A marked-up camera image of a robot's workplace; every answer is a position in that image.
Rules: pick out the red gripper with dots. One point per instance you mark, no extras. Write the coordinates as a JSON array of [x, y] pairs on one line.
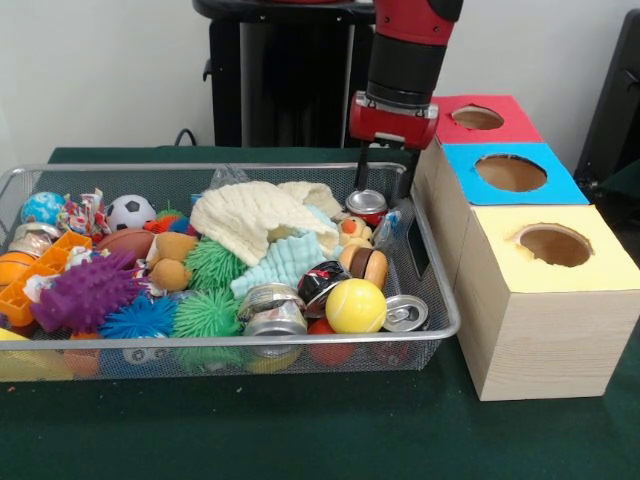
[[392, 122]]

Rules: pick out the clear blue-printed plastic packet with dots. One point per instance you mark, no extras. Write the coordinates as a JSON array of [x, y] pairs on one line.
[[388, 228]]

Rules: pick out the small toy hamburger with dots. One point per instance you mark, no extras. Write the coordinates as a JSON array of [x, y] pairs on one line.
[[368, 268]]

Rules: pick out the cream knitted cloth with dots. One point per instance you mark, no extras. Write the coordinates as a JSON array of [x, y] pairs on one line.
[[250, 218]]

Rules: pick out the purple spiky ball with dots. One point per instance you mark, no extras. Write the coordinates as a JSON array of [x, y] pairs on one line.
[[85, 295]]

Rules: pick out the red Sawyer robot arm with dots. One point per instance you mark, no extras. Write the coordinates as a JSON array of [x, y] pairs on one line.
[[410, 50]]

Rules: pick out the wooden box with three holes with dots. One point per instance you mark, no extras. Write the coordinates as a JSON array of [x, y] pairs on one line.
[[545, 320]]

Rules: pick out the clear shallow mesh bin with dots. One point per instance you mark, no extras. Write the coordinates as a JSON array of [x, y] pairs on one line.
[[200, 350]]

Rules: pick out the red soda can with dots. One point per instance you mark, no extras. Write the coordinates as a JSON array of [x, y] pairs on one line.
[[367, 205]]

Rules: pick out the yellow tennis ball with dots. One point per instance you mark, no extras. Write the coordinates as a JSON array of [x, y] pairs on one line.
[[355, 305]]

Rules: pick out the light teal cloth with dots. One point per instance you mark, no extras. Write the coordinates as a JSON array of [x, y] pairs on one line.
[[280, 265]]

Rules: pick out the silver can with pull tab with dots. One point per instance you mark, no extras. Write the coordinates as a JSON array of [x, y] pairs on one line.
[[405, 313]]

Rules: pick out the crushed silver can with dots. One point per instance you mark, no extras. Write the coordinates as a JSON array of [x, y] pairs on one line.
[[272, 310]]

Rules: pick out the green spiky ball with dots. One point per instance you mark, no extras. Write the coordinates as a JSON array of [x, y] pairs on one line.
[[207, 314]]

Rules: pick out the black side stand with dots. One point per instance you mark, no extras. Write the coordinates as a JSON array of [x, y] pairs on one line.
[[620, 100]]

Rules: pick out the small soccer ball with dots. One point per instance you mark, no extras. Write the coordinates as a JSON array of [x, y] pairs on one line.
[[130, 212]]

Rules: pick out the dark green table cloth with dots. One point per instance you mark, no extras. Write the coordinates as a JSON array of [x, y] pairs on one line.
[[300, 430]]

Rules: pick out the small orange basketball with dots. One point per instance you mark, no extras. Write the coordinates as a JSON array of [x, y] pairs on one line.
[[12, 268]]

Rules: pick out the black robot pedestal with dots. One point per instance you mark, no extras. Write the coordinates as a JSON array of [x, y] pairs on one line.
[[280, 80]]

